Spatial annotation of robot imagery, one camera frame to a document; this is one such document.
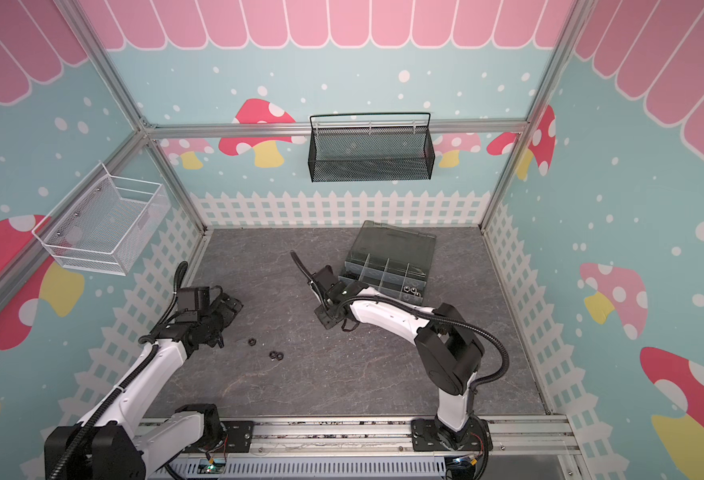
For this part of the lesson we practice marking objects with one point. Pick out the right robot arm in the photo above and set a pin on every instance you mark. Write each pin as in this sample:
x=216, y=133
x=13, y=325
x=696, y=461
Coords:
x=458, y=357

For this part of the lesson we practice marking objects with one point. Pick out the black nut pair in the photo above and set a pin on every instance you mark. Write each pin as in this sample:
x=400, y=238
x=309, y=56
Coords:
x=276, y=356

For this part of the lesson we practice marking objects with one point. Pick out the black mesh wall basket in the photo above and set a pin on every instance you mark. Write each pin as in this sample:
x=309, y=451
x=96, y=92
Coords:
x=379, y=146

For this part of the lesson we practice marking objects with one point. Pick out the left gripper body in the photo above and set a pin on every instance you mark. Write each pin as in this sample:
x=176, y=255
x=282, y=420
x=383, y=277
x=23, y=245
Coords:
x=219, y=317

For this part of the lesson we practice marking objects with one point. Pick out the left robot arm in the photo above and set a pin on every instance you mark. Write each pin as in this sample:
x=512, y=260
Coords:
x=105, y=442

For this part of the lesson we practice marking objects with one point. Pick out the white slotted cable duct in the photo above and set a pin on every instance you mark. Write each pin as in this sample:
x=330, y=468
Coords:
x=311, y=468

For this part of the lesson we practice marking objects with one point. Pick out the silver nut pair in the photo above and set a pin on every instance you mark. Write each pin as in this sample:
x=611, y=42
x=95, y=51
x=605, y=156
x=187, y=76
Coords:
x=412, y=290

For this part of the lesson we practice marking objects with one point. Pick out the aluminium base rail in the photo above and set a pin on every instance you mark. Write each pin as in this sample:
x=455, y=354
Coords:
x=274, y=437

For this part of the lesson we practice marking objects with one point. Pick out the grey compartment organizer box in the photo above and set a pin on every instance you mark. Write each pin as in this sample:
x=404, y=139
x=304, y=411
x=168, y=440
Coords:
x=386, y=257

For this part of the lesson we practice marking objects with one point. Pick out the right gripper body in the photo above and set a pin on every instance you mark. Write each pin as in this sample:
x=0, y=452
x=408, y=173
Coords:
x=320, y=288

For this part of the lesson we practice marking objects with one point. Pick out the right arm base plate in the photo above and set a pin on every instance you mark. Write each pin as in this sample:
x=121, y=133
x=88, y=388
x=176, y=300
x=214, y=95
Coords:
x=431, y=435

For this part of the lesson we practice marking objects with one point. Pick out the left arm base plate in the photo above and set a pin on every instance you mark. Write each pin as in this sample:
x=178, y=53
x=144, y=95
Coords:
x=235, y=437

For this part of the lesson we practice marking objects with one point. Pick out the white mesh wall basket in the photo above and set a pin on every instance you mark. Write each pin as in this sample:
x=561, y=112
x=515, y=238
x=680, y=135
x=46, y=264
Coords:
x=104, y=227

